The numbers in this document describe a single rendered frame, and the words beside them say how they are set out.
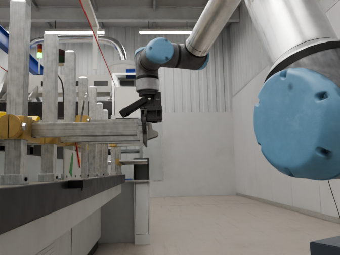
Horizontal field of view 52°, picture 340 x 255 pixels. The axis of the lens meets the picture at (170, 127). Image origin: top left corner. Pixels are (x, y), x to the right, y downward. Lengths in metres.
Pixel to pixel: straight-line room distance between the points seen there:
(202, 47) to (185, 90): 8.98
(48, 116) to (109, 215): 2.76
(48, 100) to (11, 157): 0.31
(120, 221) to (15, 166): 2.98
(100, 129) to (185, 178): 9.12
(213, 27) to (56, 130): 0.61
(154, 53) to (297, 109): 0.81
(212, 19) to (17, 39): 0.59
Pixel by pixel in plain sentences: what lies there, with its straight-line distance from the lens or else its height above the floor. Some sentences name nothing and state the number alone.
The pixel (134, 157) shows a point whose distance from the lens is 3.55.
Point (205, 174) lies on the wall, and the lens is 9.97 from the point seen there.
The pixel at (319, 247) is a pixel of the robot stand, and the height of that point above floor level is 0.59.
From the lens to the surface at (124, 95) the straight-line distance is 3.64.
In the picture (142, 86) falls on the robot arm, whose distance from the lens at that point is 1.32.
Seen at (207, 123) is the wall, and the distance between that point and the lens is 10.08.
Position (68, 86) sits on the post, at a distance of 1.33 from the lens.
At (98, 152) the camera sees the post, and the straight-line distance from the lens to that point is 2.04.
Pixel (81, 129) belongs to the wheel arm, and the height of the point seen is 0.82.
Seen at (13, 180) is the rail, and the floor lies 0.71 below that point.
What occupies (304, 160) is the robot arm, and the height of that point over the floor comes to 0.73.
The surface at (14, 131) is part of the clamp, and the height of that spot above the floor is 0.81.
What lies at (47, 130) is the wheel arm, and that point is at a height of 0.82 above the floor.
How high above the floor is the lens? 0.72
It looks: 7 degrees up
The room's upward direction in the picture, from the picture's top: 1 degrees counter-clockwise
